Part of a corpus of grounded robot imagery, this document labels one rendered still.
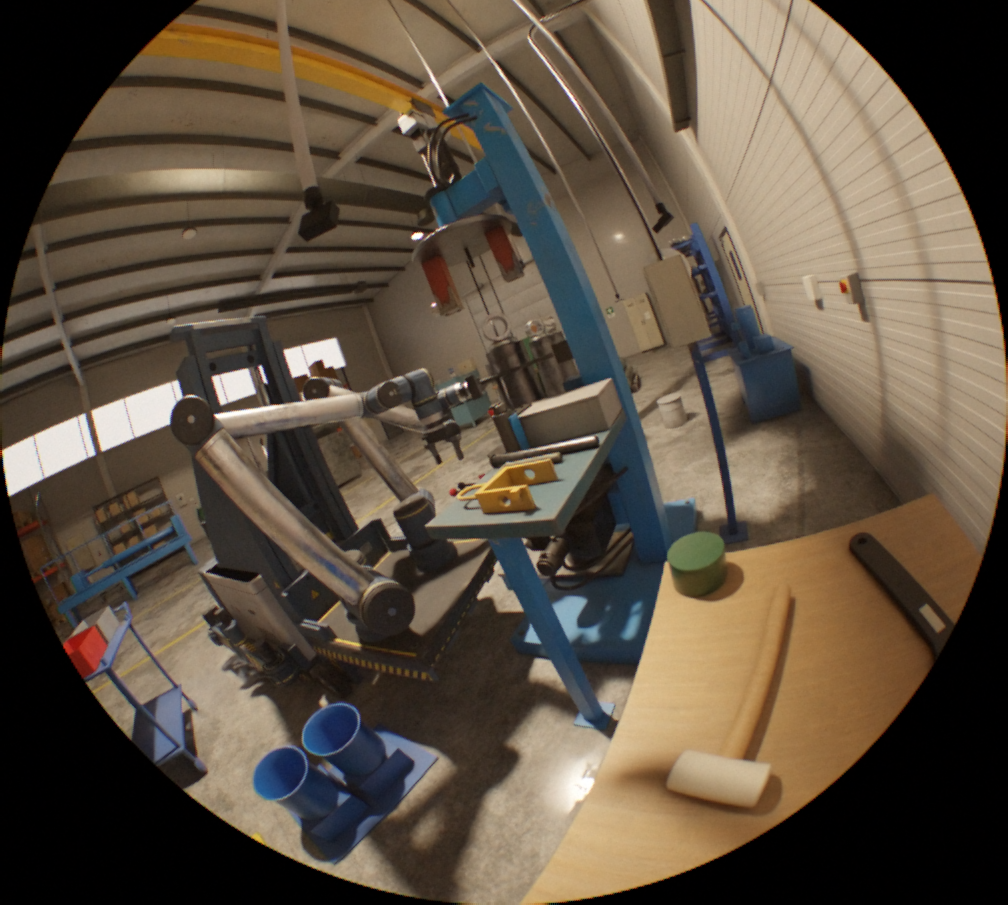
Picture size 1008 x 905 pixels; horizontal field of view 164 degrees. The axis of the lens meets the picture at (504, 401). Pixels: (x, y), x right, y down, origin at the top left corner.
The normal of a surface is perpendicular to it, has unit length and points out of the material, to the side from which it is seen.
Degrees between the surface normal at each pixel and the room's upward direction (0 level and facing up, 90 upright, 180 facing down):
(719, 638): 0
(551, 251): 90
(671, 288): 90
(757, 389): 90
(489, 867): 0
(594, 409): 90
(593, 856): 0
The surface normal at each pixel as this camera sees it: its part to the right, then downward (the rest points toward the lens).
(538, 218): -0.48, 0.29
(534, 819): -0.37, -0.92
